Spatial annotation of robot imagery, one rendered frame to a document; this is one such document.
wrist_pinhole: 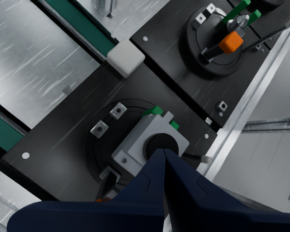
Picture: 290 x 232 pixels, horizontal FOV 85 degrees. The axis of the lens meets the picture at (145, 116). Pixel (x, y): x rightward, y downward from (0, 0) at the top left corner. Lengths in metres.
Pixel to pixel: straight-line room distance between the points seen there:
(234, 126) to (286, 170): 0.34
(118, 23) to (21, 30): 0.17
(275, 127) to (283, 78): 0.36
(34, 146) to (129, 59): 0.18
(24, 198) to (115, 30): 0.29
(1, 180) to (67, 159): 0.08
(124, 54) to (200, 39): 0.15
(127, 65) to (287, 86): 0.59
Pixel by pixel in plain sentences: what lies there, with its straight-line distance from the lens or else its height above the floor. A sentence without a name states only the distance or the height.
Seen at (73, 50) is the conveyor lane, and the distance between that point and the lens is 0.34.
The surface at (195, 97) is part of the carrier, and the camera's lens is 0.31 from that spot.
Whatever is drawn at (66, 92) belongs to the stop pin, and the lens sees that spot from 0.26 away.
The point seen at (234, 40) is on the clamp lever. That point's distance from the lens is 0.25.
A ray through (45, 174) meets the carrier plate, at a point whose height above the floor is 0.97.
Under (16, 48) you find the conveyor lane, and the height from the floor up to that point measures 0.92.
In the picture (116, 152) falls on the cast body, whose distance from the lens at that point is 0.17.
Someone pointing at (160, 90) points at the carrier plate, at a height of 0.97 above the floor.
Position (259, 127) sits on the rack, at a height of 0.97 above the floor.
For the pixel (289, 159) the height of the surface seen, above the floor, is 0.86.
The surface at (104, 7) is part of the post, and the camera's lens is 0.31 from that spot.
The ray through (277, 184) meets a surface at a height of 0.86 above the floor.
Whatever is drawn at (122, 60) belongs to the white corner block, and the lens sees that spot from 0.26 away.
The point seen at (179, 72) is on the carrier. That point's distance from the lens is 0.31.
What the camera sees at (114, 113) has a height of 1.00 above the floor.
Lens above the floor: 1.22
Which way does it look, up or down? 72 degrees down
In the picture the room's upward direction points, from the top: 68 degrees clockwise
